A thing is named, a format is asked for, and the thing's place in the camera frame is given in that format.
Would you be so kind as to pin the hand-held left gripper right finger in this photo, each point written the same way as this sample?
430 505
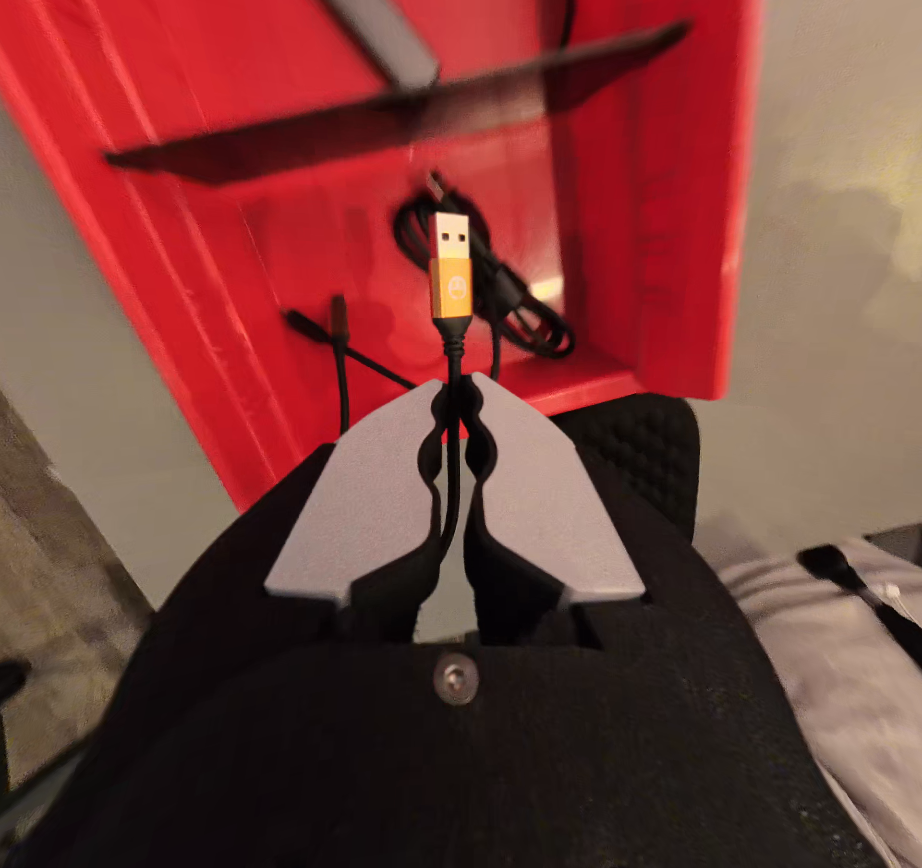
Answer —
554 515

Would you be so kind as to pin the person's grey clothing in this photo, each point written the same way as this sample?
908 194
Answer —
850 666

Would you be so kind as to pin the black quilted wrist pad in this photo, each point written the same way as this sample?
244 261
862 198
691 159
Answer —
648 450

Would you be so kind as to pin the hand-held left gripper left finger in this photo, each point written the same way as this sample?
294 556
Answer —
360 508

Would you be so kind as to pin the red plastic bin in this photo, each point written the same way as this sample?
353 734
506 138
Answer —
180 249

